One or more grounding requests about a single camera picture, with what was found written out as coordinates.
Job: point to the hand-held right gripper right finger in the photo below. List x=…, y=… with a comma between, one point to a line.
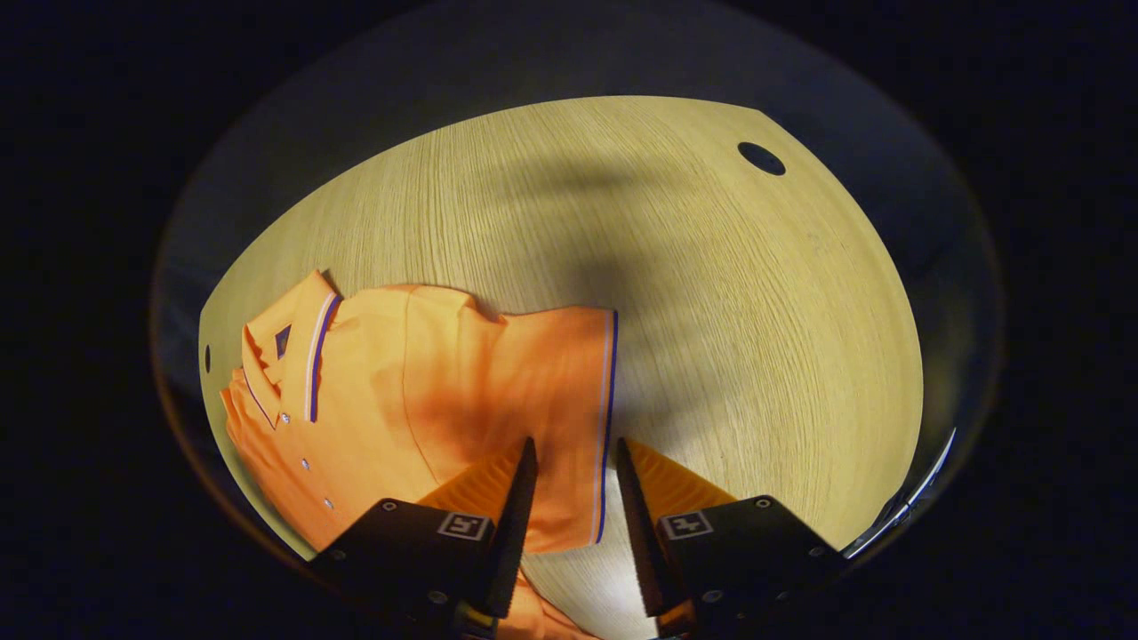
x=640, y=533

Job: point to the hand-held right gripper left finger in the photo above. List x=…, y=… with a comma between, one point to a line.
x=516, y=524

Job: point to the orange T-shirt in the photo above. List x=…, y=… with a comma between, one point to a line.
x=427, y=382

